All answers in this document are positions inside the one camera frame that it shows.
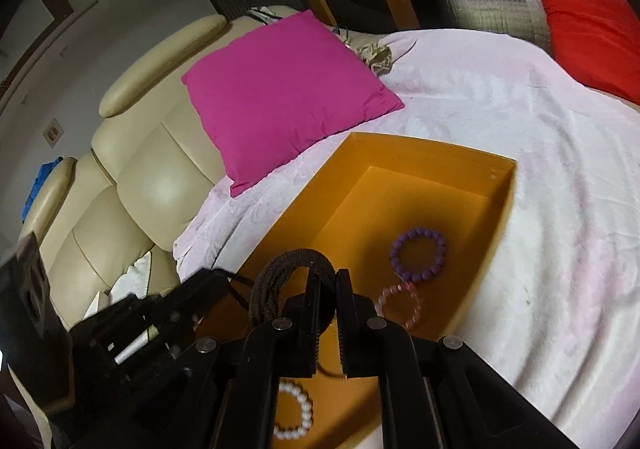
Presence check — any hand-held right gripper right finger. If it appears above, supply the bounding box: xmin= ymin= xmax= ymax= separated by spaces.
xmin=335 ymin=268 xmax=576 ymax=449

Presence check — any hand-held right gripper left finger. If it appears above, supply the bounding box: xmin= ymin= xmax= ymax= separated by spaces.
xmin=192 ymin=269 xmax=326 ymax=449

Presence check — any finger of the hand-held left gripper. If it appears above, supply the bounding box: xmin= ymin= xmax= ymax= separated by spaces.
xmin=170 ymin=268 xmax=241 ymax=317

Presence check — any brown hair tie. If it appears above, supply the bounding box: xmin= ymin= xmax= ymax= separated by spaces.
xmin=248 ymin=249 xmax=338 ymax=330

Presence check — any white bead bracelet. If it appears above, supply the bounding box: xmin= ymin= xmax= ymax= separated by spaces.
xmin=272 ymin=378 xmax=315 ymax=441

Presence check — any pink clear bead bracelet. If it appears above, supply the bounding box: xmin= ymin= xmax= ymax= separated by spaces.
xmin=375 ymin=281 xmax=422 ymax=330

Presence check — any purple bead bracelet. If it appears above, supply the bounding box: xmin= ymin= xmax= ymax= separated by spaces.
xmin=389 ymin=226 xmax=447 ymax=280

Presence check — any orange box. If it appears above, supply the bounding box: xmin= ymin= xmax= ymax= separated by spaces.
xmin=192 ymin=132 xmax=517 ymax=449

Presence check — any white cloth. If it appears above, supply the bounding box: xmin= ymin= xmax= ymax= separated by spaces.
xmin=82 ymin=251 xmax=152 ymax=320

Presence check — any cream leather sofa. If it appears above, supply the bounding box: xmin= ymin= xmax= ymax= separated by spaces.
xmin=17 ymin=4 xmax=301 ymax=420

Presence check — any blue cloth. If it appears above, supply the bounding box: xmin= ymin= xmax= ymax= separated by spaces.
xmin=21 ymin=156 xmax=63 ymax=222

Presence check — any magenta pillow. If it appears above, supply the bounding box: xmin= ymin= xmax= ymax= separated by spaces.
xmin=181 ymin=10 xmax=405 ymax=197

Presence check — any pale pink blanket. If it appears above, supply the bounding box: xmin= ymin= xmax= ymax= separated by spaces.
xmin=172 ymin=29 xmax=640 ymax=449

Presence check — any patterned cloth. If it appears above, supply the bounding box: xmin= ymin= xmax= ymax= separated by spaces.
xmin=345 ymin=29 xmax=396 ymax=75

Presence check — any red pillow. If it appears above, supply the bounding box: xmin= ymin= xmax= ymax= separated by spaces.
xmin=532 ymin=0 xmax=640 ymax=106

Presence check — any wall switch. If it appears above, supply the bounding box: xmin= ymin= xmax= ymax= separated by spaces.
xmin=42 ymin=119 xmax=65 ymax=147

